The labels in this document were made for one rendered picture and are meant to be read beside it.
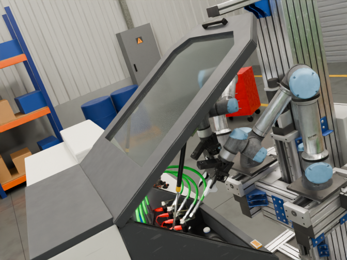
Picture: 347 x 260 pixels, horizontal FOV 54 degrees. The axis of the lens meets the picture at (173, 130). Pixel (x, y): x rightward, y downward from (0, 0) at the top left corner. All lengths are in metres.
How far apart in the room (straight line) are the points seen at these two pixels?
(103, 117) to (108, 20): 2.85
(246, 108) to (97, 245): 4.84
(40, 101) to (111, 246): 5.65
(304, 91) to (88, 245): 1.02
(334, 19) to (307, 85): 6.83
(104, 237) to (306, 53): 1.36
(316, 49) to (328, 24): 6.42
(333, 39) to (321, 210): 6.78
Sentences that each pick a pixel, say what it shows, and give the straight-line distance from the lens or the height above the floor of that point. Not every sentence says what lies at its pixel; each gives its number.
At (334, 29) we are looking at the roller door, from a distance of 8.36.
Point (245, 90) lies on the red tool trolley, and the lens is 5.71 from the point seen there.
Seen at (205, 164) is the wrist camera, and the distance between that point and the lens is 1.62.
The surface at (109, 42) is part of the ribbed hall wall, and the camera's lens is 8.29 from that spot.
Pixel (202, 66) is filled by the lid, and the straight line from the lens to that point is 1.45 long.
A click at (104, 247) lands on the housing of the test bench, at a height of 1.41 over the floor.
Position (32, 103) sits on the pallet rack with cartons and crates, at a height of 1.35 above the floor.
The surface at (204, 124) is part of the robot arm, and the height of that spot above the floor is 1.50.
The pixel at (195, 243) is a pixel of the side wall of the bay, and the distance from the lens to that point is 1.36.
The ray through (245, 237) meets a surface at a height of 0.95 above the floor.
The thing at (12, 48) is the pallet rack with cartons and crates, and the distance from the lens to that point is 6.71.
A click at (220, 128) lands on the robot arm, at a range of 2.16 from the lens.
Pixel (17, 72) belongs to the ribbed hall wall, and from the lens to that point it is 7.88.
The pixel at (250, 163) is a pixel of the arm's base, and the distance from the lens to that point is 2.19.
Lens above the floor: 2.05
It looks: 18 degrees down
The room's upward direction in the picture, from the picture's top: 18 degrees counter-clockwise
